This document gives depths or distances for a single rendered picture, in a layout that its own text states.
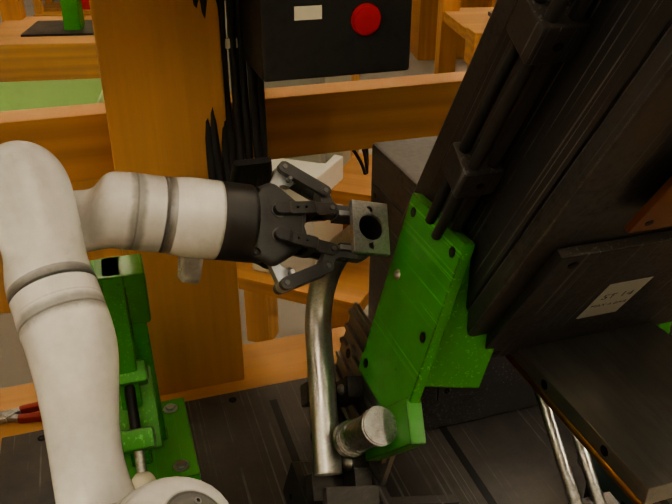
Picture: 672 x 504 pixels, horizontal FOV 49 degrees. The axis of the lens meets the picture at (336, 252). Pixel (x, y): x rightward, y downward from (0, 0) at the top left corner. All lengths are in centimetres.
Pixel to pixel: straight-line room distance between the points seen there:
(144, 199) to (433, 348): 29
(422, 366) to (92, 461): 30
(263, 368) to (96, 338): 57
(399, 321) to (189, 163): 36
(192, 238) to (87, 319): 13
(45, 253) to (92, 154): 42
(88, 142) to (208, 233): 38
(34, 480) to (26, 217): 45
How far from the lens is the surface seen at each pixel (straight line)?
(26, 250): 62
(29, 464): 103
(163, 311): 103
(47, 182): 64
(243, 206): 68
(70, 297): 61
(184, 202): 67
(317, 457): 81
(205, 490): 56
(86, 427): 60
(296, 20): 81
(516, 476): 97
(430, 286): 69
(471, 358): 74
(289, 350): 118
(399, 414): 73
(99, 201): 67
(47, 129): 102
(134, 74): 91
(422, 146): 96
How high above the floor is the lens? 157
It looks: 28 degrees down
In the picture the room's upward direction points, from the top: straight up
